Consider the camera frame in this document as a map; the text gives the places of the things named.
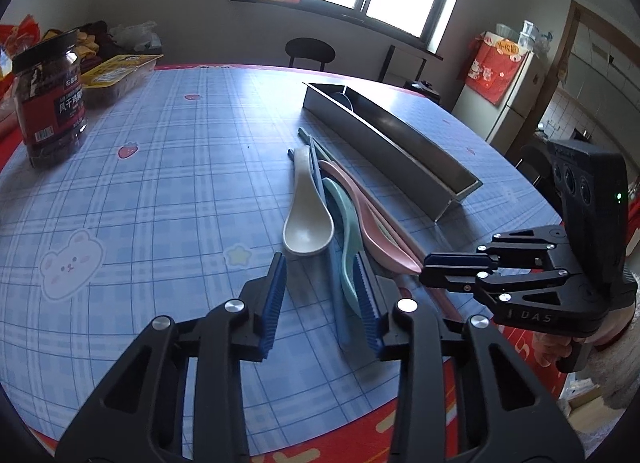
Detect green spoon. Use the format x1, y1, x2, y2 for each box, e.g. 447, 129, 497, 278
322, 177, 364, 316

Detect pink spoon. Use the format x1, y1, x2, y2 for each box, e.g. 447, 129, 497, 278
319, 160, 420, 275

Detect cream white spoon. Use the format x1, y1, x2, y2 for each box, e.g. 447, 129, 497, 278
282, 146, 334, 256

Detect green chopstick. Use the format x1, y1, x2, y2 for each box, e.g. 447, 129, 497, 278
297, 127, 334, 162

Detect blue spoon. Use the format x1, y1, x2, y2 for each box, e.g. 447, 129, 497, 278
331, 93, 354, 111

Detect person right hand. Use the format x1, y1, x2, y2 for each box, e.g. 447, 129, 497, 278
531, 303, 637, 367

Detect blue chopstick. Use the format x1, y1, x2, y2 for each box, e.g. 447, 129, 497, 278
310, 147, 352, 351

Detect steel utensil tray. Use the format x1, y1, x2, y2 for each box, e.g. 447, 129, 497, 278
303, 83, 482, 222

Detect blue plaid tablecloth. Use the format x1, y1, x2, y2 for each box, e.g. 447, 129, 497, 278
1, 66, 559, 450

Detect white refrigerator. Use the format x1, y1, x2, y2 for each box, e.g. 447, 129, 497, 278
452, 48, 546, 154

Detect black rice cooker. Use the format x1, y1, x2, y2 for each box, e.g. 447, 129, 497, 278
404, 81, 442, 105

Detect red cloth on fridge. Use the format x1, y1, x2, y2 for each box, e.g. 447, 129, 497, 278
465, 32, 529, 106

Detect black round stool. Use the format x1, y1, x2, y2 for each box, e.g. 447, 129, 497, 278
285, 38, 336, 71

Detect yellow snack tray pack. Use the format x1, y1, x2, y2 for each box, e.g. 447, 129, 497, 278
81, 55, 163, 109

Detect white plastic bag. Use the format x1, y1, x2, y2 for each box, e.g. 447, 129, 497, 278
110, 20, 162, 54

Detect red label snack jar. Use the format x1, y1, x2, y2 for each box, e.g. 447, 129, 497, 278
13, 30, 87, 170

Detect yellow snack bags pile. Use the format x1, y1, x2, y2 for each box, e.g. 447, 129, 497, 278
41, 29, 100, 60

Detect red snack bag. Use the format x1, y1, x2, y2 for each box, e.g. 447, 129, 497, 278
0, 15, 41, 59

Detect folded black frame table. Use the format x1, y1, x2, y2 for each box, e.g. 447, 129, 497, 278
378, 45, 426, 87

